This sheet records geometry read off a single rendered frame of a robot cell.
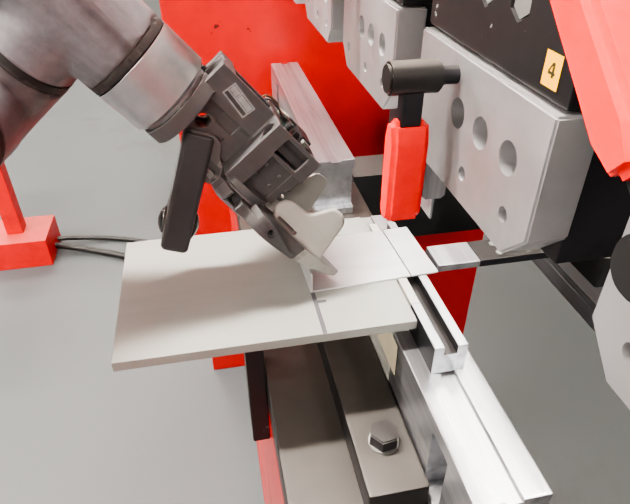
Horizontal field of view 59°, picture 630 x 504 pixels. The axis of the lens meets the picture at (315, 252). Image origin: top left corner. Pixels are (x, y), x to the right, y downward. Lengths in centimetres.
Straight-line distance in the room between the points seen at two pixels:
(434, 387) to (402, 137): 25
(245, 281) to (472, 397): 23
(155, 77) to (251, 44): 91
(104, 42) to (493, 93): 26
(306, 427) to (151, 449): 115
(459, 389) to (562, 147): 30
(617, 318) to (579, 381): 175
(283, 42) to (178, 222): 89
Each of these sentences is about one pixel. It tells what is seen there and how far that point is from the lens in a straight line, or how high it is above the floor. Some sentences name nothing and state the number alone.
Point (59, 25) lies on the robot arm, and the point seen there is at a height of 125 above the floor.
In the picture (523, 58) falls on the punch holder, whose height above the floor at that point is 127.
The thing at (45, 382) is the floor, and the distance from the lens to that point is 198.
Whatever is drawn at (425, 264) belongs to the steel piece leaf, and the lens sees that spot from 58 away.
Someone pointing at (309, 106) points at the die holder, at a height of 97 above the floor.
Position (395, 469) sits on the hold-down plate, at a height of 91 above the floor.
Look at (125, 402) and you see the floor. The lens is 184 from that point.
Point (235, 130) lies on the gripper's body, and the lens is 47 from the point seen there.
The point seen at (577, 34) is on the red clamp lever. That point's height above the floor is 130.
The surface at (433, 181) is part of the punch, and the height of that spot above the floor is 112.
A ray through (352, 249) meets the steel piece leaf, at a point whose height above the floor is 100.
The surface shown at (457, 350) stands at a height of 99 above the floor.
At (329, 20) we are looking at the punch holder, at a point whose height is 120.
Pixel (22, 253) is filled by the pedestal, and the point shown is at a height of 7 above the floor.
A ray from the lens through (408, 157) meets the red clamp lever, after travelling 33.
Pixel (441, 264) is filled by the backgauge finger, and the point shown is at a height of 101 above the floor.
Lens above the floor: 134
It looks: 35 degrees down
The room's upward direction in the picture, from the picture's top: straight up
